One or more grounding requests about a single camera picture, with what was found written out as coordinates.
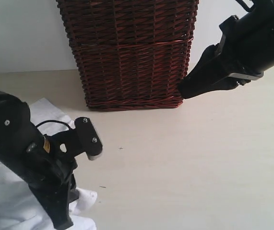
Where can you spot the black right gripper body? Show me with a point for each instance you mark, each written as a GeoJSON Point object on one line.
{"type": "Point", "coordinates": [228, 70]}

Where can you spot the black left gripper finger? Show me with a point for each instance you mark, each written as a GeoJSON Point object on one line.
{"type": "Point", "coordinates": [56, 205]}

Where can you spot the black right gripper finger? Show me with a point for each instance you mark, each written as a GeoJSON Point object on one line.
{"type": "Point", "coordinates": [208, 75]}

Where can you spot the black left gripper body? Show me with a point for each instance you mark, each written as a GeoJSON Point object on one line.
{"type": "Point", "coordinates": [48, 170]}

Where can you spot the white t-shirt red lettering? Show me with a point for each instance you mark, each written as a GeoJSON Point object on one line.
{"type": "Point", "coordinates": [19, 209]}

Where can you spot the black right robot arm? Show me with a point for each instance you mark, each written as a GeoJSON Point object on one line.
{"type": "Point", "coordinates": [244, 53]}

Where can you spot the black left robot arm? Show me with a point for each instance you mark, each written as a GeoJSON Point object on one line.
{"type": "Point", "coordinates": [17, 132]}

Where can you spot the dark brown wicker basket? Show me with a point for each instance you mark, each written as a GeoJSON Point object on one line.
{"type": "Point", "coordinates": [131, 54]}

